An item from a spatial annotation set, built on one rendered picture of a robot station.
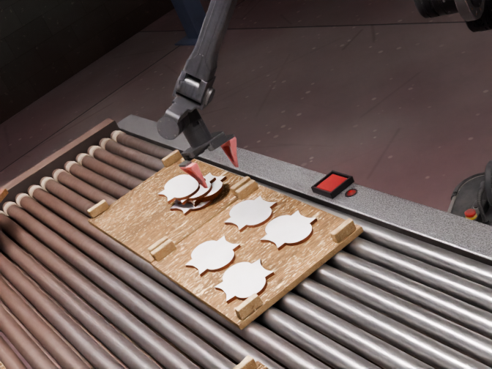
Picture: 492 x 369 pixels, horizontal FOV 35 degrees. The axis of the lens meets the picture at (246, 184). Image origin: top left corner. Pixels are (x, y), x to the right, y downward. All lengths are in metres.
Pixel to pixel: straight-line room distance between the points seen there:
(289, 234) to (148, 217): 0.51
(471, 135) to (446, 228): 2.15
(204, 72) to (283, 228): 0.40
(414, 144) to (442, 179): 0.38
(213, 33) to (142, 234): 0.60
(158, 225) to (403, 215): 0.67
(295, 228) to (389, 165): 2.01
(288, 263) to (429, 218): 0.31
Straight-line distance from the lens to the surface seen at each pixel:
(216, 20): 1.75
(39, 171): 2.79
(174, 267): 1.87
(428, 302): 1.51
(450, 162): 3.63
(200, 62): 1.79
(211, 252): 1.83
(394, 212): 1.76
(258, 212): 1.89
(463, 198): 2.95
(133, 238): 2.08
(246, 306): 1.60
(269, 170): 2.12
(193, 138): 1.86
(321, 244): 1.71
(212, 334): 1.65
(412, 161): 3.73
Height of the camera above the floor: 1.88
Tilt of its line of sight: 27 degrees down
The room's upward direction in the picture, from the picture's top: 25 degrees counter-clockwise
